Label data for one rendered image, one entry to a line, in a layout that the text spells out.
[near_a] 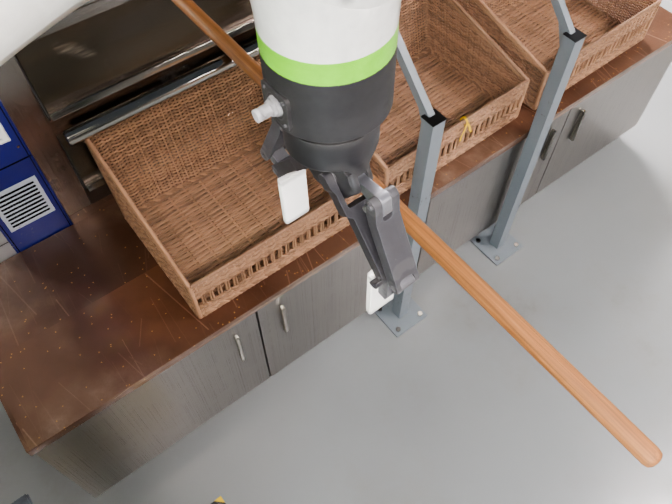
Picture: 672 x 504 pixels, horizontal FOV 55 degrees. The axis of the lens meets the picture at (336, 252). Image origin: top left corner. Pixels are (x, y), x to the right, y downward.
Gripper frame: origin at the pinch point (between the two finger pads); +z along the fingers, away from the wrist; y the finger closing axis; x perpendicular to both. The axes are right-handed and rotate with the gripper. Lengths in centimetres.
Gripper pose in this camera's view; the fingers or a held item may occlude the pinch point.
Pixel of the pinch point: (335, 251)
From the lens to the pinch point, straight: 64.2
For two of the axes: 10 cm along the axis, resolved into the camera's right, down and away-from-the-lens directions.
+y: 6.2, 6.5, -4.4
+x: 7.9, -5.3, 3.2
